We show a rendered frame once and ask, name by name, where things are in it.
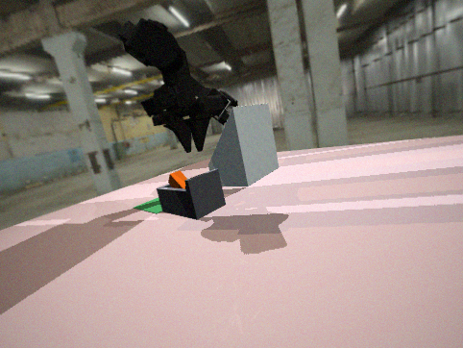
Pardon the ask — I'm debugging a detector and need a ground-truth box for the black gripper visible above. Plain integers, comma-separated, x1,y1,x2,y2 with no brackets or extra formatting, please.
152,74,225,153

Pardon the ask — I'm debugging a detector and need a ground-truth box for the orange l-shaped part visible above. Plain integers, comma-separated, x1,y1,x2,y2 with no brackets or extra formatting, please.
168,171,187,188

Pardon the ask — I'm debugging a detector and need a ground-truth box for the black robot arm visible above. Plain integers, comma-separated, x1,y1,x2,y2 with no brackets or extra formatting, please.
118,18,238,125

